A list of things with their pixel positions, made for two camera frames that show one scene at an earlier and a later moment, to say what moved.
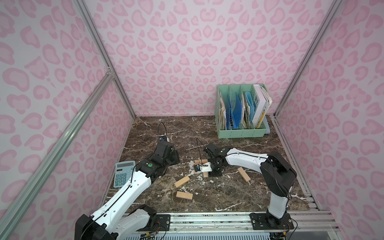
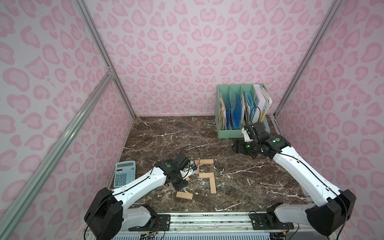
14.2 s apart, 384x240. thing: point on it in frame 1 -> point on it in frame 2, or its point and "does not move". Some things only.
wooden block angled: [244, 174] -> [212, 183]
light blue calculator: [123, 172] does not move
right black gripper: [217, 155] -> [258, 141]
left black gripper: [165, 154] -> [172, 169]
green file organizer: [240, 110] does not move
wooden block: [184, 195] does not move
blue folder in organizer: [237, 114] does not move
